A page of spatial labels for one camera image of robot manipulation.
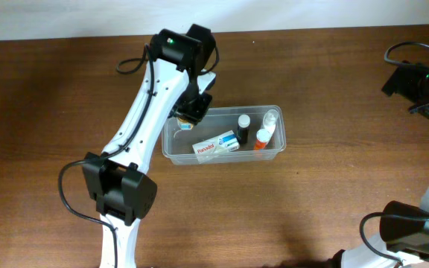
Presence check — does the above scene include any clear plastic container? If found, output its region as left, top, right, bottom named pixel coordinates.
left=162, top=105, right=286, bottom=165

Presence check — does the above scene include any dark bottle white cap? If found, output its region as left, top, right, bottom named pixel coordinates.
left=236, top=114, right=250, bottom=144

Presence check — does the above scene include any white spray bottle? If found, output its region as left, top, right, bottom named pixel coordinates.
left=262, top=109, right=279, bottom=142

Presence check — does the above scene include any orange tube white cap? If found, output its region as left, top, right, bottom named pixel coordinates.
left=253, top=128, right=271, bottom=150

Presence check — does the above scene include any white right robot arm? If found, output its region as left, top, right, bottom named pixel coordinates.
left=325, top=42, right=429, bottom=268

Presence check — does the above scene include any small gold-lidded jar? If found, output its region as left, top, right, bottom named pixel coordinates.
left=177, top=118, right=194, bottom=130

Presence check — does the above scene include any white Panadol medicine box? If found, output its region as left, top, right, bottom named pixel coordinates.
left=192, top=130, right=240, bottom=164

